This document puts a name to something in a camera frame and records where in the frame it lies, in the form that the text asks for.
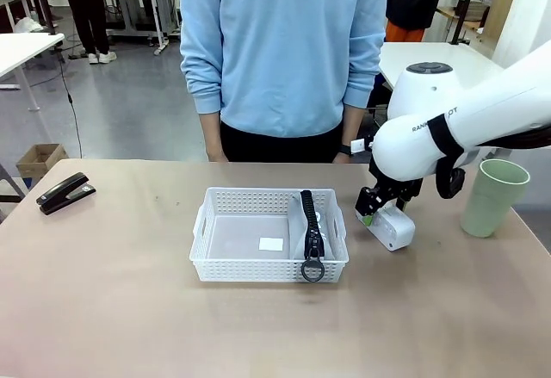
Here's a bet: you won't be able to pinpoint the person's right forearm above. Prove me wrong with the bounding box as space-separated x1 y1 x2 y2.
180 46 225 152

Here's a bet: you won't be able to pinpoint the black stapler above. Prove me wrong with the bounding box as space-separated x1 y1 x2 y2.
35 171 96 216

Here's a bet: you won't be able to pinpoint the bystander in black clothes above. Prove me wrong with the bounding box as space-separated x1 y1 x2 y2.
54 0 118 65

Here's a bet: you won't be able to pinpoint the white rectangular charger box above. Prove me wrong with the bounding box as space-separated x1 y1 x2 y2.
368 208 417 253

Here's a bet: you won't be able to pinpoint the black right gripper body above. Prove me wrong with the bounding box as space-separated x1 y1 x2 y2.
368 174 425 208

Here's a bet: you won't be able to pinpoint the black metal frame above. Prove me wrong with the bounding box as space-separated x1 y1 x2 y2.
0 162 27 225

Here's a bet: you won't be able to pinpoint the black trousers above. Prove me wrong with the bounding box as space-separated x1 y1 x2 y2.
220 113 346 164

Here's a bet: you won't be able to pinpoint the light blue sweatshirt torso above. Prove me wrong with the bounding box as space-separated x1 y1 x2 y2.
179 0 388 139

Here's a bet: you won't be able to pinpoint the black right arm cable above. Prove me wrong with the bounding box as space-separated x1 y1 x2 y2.
427 114 551 201

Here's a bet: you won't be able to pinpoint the white plastic bag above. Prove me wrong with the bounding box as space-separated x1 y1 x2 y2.
15 15 45 34

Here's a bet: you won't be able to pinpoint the thin black floor cable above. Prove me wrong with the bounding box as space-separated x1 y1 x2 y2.
54 46 84 159

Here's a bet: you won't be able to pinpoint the brown cardboard box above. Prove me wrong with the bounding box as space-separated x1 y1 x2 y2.
15 143 69 180

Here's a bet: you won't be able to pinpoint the bystander in orange clothes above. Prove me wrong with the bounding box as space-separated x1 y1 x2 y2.
385 0 470 44

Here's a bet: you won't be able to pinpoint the black stand pole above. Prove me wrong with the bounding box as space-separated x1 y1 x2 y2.
447 0 484 47

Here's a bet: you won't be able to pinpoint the person's right hand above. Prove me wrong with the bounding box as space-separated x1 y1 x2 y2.
205 147 230 164

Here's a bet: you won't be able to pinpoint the light wooden cabinet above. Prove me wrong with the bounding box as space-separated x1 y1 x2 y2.
481 0 523 40

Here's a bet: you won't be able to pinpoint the light green plastic cup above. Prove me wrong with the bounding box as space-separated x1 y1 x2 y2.
460 158 531 239

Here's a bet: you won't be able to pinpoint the white perforated plastic basket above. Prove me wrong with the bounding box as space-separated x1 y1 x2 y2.
188 187 350 284

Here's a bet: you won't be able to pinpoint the person's left forearm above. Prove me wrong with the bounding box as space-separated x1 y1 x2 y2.
339 46 388 149

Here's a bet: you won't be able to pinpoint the white table with slanted legs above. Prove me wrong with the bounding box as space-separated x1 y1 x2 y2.
0 32 65 113

